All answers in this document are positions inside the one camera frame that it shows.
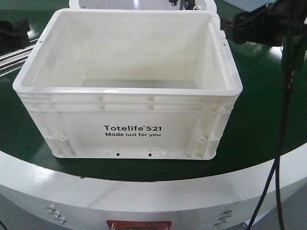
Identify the white Totelife plastic crate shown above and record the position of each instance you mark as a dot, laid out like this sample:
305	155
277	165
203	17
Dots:
128	84

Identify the red warning label plate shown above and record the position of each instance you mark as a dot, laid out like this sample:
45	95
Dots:
138	225

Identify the steel roller conveyor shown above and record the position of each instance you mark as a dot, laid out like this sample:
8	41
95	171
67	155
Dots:
14	60

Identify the black bearing mounts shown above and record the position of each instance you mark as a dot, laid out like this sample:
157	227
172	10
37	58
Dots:
183	4

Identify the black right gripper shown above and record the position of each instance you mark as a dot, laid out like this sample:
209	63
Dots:
268	24

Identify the white outer conveyor rim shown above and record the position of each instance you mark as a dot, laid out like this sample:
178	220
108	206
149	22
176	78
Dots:
208	203

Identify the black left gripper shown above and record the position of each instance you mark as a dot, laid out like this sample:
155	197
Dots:
13	32

